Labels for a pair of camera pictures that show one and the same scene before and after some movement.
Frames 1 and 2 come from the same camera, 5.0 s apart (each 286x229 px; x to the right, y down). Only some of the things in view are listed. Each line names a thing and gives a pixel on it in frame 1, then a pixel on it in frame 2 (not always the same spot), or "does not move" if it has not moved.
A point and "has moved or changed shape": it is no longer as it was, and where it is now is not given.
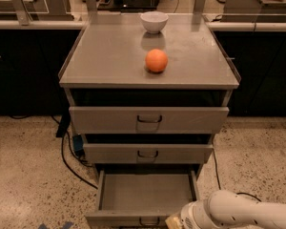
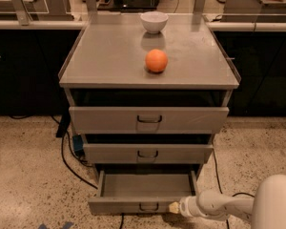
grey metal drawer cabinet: (148, 93) does not move
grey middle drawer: (147, 153) does not move
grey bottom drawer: (141, 198) has moved or changed shape
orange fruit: (155, 60) does not move
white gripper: (191, 216) -> (185, 206)
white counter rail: (234, 26) does not move
